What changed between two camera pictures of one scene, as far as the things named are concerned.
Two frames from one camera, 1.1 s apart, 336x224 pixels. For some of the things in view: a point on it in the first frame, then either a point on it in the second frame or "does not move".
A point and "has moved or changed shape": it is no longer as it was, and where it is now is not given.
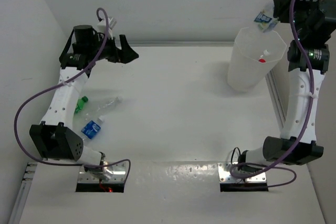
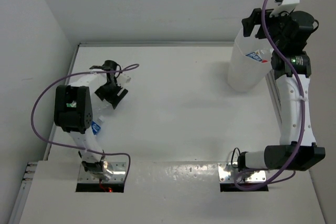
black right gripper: (283, 7) to (255, 18)
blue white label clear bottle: (265, 22) has moved or changed shape
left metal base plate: (107, 172) does not move
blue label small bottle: (90, 129) does not move
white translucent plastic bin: (254, 55) does not move
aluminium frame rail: (23, 193) does not move
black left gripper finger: (128, 53) to (121, 94)
